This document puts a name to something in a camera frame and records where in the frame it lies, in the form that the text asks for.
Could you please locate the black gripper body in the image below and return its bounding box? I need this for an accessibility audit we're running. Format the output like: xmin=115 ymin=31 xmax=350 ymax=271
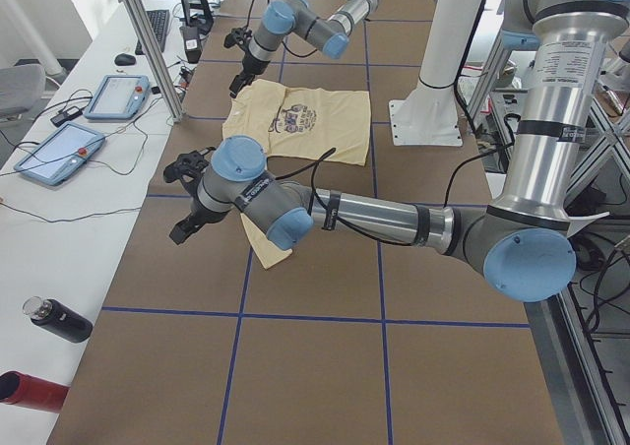
xmin=241 ymin=53 xmax=270 ymax=78
xmin=185 ymin=197 xmax=230 ymax=225

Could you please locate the cream long-sleeve printed shirt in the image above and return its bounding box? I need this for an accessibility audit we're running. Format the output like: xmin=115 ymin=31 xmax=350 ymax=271
xmin=220 ymin=79 xmax=372 ymax=271

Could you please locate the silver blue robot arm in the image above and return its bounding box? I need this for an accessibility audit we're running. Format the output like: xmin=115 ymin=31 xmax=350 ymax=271
xmin=145 ymin=0 xmax=627 ymax=317
xmin=223 ymin=0 xmax=379 ymax=98

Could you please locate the black keyboard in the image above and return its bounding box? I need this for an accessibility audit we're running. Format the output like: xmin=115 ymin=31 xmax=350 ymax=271
xmin=146 ymin=9 xmax=170 ymax=52

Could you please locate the black computer mouse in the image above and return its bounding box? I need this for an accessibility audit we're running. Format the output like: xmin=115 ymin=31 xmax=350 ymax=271
xmin=114 ymin=53 xmax=137 ymax=67

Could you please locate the far blue teach pendant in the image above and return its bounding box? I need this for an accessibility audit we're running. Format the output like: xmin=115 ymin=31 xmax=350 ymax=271
xmin=83 ymin=74 xmax=151 ymax=120

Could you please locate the blue teach pendant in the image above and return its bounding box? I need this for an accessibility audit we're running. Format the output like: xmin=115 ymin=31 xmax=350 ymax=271
xmin=83 ymin=74 xmax=151 ymax=120
xmin=14 ymin=122 xmax=105 ymax=186

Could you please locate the near blue teach pendant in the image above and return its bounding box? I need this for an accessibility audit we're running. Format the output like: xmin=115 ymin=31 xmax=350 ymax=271
xmin=14 ymin=122 xmax=105 ymax=186

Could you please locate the black thermos bottle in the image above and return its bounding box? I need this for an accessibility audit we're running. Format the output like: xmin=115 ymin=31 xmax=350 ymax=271
xmin=23 ymin=296 xmax=93 ymax=344

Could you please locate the black power adapter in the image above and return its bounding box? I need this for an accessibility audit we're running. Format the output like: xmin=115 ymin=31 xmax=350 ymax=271
xmin=50 ymin=108 xmax=83 ymax=127

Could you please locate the red bottle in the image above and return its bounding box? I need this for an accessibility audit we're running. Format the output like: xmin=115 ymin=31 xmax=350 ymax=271
xmin=1 ymin=371 xmax=69 ymax=413

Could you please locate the white plastic chair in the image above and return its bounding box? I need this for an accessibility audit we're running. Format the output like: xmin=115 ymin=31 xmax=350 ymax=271
xmin=566 ymin=211 xmax=610 ymax=238

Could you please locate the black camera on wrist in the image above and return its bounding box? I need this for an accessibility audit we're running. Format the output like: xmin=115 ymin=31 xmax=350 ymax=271
xmin=162 ymin=147 xmax=216 ymax=195
xmin=223 ymin=26 xmax=253 ymax=51

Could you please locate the aluminium frame post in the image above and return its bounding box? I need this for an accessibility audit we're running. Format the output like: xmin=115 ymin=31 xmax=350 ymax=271
xmin=122 ymin=0 xmax=184 ymax=123

